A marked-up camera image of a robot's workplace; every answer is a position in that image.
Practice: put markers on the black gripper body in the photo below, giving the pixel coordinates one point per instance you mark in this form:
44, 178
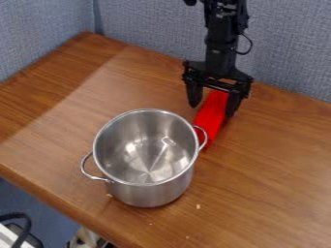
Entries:
216, 72

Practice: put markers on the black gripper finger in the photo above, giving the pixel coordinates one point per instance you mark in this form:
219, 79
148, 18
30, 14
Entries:
232, 103
194, 91

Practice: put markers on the red block object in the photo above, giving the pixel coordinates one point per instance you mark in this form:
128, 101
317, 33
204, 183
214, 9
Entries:
212, 114

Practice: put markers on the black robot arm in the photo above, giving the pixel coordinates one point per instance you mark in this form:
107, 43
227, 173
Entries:
226, 18

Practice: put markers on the stainless steel pot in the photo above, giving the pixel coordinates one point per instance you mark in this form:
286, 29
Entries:
144, 151

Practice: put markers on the white object under table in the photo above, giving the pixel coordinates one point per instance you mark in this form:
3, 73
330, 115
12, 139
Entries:
87, 239

